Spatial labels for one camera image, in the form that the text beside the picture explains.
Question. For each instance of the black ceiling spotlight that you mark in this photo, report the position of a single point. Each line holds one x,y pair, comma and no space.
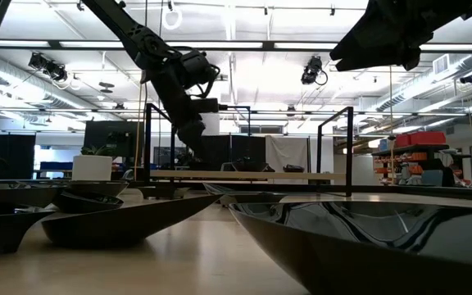
469,78

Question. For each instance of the black rounded mini plate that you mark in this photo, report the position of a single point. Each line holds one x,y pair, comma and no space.
14,196
363,254
250,167

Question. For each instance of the small succulent in white pot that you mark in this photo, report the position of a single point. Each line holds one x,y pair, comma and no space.
92,168

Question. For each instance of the black monitor screen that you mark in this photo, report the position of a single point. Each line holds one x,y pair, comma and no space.
109,139

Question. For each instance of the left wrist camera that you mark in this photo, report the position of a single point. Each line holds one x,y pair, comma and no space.
208,105

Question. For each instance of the wooden riser with black legs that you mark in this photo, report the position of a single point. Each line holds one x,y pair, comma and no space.
240,175

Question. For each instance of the black partition panel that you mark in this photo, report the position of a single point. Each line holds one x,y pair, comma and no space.
236,149
10,155

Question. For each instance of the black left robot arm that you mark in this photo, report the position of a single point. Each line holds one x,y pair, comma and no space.
133,33

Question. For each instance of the black aluminium rig frame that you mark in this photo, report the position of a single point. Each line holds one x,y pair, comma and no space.
424,192

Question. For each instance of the white hanging sheet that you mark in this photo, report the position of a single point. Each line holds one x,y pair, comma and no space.
287,151

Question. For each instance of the overhead LED light bar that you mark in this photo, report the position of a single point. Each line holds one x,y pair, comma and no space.
219,44

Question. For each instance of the black ceiling spotlights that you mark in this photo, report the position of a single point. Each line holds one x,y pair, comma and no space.
53,71

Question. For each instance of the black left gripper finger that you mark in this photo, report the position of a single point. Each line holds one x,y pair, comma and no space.
191,139

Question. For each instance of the storage rack with red bins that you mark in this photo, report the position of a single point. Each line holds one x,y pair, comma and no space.
420,138

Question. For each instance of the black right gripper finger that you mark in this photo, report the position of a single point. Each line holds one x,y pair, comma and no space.
371,41

